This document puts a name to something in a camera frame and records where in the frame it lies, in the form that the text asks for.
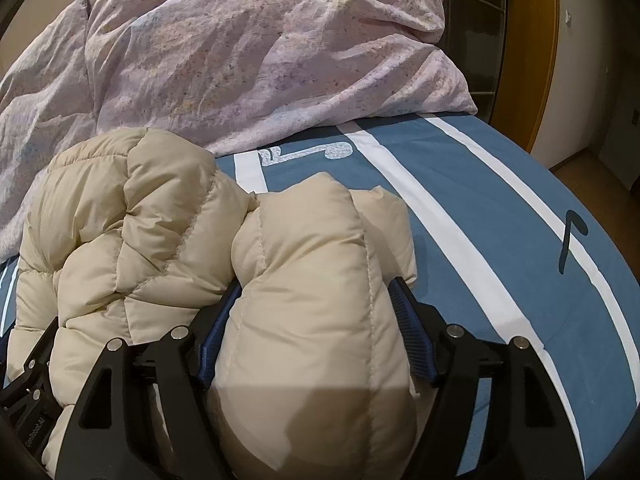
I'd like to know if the dark slatted headboard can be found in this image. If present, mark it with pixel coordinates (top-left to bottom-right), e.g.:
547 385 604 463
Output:
442 0 508 123

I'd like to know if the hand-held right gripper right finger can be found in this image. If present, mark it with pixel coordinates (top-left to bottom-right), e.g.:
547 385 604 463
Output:
387 275 572 480

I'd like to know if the beige puffer jacket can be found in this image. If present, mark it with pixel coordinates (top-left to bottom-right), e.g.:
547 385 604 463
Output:
9 127 420 480

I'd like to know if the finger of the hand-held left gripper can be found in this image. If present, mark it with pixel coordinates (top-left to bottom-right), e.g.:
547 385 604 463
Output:
4 314 62 397

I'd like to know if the wooden door frame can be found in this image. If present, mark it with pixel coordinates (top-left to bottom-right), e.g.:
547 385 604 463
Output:
492 0 561 155

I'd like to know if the blue white-striped bed sheet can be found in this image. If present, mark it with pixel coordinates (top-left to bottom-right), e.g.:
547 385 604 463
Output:
0 112 638 480

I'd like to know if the pink floral duvet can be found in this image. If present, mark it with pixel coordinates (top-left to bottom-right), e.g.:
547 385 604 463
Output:
0 0 478 262

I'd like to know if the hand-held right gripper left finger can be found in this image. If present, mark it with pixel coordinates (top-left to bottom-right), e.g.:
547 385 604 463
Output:
54 277 244 480

